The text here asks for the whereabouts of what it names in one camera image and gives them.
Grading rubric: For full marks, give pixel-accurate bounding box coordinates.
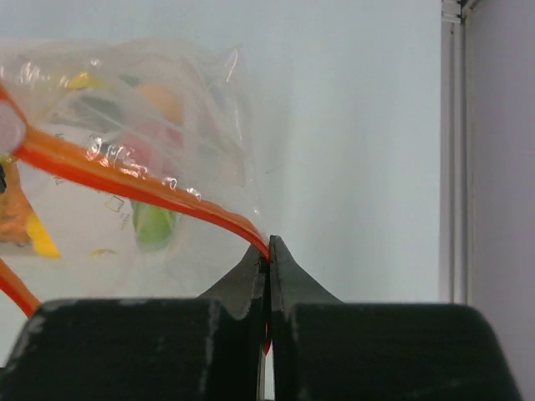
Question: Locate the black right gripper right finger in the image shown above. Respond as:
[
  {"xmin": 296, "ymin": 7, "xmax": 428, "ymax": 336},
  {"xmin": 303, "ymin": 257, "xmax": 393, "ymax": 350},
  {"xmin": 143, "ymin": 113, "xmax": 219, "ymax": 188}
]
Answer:
[{"xmin": 267, "ymin": 236, "xmax": 342, "ymax": 400}]

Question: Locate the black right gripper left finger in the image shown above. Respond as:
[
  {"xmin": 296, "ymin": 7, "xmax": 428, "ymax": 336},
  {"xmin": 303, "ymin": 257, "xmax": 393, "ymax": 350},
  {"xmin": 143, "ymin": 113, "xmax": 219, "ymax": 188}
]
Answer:
[{"xmin": 200, "ymin": 246, "xmax": 267, "ymax": 400}]

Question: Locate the clear zip bag red zipper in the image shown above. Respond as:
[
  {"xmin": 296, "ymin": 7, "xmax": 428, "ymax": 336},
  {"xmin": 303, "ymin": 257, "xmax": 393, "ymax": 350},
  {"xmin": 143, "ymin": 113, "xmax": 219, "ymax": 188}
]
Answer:
[{"xmin": 0, "ymin": 36, "xmax": 268, "ymax": 356}]

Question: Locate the pink toy peach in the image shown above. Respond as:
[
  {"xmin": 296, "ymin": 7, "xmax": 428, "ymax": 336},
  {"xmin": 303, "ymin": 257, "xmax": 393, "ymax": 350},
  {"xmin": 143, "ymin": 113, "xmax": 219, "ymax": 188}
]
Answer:
[{"xmin": 119, "ymin": 120, "xmax": 184, "ymax": 175}]

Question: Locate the green toy bell pepper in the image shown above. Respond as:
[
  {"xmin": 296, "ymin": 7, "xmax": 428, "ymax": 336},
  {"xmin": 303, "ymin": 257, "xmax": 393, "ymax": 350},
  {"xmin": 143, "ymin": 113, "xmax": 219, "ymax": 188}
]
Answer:
[{"xmin": 131, "ymin": 201, "xmax": 176, "ymax": 251}]

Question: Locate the yellow toy banana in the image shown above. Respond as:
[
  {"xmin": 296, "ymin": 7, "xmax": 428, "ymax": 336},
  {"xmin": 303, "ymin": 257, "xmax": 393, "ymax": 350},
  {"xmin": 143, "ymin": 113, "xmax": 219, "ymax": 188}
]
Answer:
[{"xmin": 26, "ymin": 214, "xmax": 60, "ymax": 258}]

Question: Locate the orange toy fruit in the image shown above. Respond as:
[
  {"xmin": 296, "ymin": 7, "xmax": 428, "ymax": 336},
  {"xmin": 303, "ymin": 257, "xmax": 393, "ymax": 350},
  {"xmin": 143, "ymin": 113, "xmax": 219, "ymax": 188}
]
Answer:
[{"xmin": 136, "ymin": 83, "xmax": 183, "ymax": 125}]

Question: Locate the orange toy pineapple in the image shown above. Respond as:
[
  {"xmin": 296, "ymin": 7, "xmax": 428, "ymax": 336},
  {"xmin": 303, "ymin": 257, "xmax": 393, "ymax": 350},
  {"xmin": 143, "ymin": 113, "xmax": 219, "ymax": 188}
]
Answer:
[{"xmin": 1, "ymin": 159, "xmax": 33, "ymax": 246}]

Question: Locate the aluminium frame post right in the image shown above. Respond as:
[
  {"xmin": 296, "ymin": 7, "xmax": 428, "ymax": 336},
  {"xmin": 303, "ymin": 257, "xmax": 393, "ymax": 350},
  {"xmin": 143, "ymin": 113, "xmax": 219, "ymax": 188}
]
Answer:
[{"xmin": 439, "ymin": 1, "xmax": 481, "ymax": 305}]

